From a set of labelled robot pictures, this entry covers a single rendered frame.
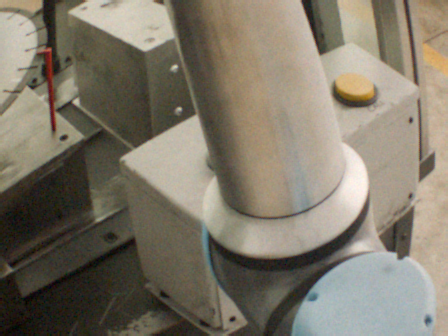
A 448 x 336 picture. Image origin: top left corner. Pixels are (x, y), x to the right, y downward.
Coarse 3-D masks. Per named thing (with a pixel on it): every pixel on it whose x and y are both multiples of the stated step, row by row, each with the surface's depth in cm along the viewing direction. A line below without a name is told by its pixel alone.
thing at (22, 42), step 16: (0, 16) 122; (16, 16) 121; (0, 32) 118; (16, 32) 117; (32, 32) 116; (0, 48) 115; (16, 48) 114; (32, 48) 113; (0, 64) 112; (16, 64) 111; (0, 80) 109; (0, 96) 106
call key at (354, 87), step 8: (336, 80) 109; (344, 80) 109; (352, 80) 109; (360, 80) 109; (368, 80) 109; (336, 88) 109; (344, 88) 108; (352, 88) 108; (360, 88) 108; (368, 88) 108; (344, 96) 108; (352, 96) 108; (360, 96) 107; (368, 96) 108
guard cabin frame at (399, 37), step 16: (384, 0) 112; (400, 0) 111; (384, 16) 114; (400, 16) 112; (416, 16) 114; (384, 32) 115; (400, 32) 113; (416, 32) 115; (384, 48) 117; (400, 48) 114; (416, 48) 116; (400, 64) 116; (416, 64) 117; (416, 80) 119
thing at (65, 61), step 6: (66, 54) 148; (42, 60) 145; (54, 60) 144; (60, 60) 145; (66, 60) 147; (42, 66) 144; (54, 66) 144; (60, 66) 145; (66, 66) 146; (42, 72) 145; (54, 72) 144; (36, 78) 144; (42, 78) 144; (30, 84) 144; (36, 84) 143
